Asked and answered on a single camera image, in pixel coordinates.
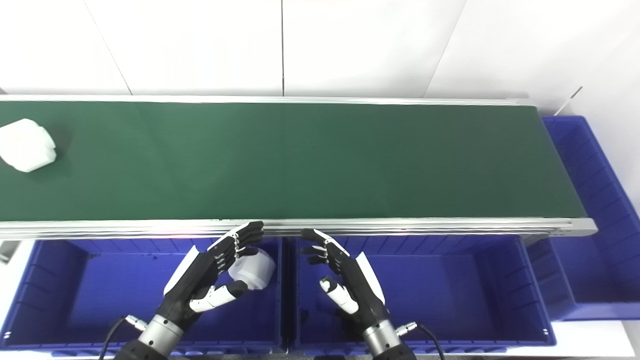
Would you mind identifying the green conveyor belt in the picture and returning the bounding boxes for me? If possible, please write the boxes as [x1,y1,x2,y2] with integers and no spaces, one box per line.
[0,94,598,241]
[0,101,588,222]

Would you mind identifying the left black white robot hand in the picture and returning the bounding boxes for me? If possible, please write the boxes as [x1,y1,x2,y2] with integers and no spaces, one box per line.
[157,221,265,331]

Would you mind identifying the blue plastic bin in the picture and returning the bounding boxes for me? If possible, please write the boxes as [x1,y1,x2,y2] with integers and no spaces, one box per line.
[525,116,640,321]
[0,236,288,357]
[290,235,557,356]

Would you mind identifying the white plastic part with hole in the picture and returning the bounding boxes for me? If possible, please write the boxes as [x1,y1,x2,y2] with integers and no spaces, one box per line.
[0,118,57,173]

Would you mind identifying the aluminium conveyor leg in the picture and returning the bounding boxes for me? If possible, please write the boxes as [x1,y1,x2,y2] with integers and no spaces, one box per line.
[0,241,21,264]

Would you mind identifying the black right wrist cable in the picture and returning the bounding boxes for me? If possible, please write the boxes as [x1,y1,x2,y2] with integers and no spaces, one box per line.
[396,322,446,360]

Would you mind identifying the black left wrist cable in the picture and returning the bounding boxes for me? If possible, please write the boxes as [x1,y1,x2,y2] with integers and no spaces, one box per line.
[98,315,149,360]

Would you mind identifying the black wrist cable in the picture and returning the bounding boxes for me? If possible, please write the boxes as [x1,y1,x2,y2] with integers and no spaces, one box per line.
[98,315,149,360]
[396,322,446,360]

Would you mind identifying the white plastic cylindrical part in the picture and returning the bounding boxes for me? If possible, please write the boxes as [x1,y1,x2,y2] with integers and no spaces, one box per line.
[228,248,276,291]

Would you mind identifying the thin grey rod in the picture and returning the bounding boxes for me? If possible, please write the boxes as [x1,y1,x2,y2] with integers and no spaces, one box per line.
[554,86,584,117]

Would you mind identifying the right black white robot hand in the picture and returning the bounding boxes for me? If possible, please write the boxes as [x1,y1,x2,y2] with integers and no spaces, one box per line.
[301,228,390,332]

